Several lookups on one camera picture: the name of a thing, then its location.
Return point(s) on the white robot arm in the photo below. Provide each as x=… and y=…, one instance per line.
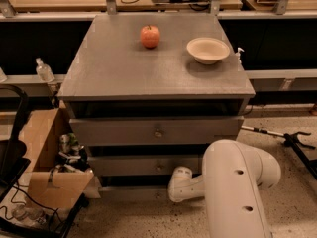
x=233, y=173

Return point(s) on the black stand with metal pole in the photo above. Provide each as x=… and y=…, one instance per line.
x=292, y=141

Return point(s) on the grey drawer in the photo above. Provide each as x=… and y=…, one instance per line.
x=151, y=131
x=143, y=165
x=134, y=193

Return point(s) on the grey bottom drawer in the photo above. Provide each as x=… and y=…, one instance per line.
x=134, y=193

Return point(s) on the grey middle drawer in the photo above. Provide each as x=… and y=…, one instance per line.
x=143, y=165

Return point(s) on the grey wooden drawer cabinet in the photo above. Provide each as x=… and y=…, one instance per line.
x=113, y=76

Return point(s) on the grey top drawer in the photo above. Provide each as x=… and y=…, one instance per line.
x=151, y=131

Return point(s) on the red apple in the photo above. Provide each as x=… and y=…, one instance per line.
x=150, y=36

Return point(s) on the small white pump bottle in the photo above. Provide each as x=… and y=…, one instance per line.
x=239, y=53

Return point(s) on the white paper bowl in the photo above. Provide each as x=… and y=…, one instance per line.
x=208, y=50

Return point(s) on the brown cardboard box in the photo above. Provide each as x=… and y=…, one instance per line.
x=48, y=186

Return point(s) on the clutter inside cardboard box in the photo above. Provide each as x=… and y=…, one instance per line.
x=71, y=156

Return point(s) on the clear sanitizer bottle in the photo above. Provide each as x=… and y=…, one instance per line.
x=43, y=71

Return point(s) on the black chair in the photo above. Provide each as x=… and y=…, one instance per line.
x=12, y=150

